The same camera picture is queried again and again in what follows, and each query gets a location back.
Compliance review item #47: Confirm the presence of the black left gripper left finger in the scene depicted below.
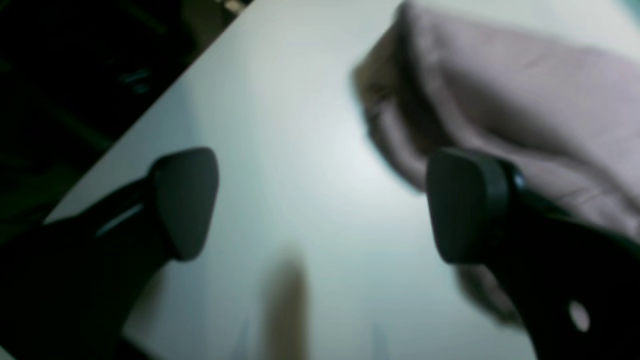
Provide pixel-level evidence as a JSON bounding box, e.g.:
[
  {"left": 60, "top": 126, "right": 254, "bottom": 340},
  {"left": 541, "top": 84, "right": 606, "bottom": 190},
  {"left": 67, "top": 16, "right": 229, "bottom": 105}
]
[{"left": 0, "top": 147, "right": 220, "bottom": 360}]

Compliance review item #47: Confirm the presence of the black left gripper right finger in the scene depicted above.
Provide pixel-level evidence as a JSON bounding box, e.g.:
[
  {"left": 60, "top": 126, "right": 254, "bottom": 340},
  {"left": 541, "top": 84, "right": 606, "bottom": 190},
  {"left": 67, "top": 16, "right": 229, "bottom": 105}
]
[{"left": 426, "top": 148, "right": 640, "bottom": 360}]

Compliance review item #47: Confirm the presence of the mauve t-shirt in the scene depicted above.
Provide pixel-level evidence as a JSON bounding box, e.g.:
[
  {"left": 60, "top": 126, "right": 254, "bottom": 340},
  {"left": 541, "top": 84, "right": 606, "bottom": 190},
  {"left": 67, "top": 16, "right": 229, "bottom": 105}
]
[{"left": 352, "top": 0, "right": 640, "bottom": 326}]

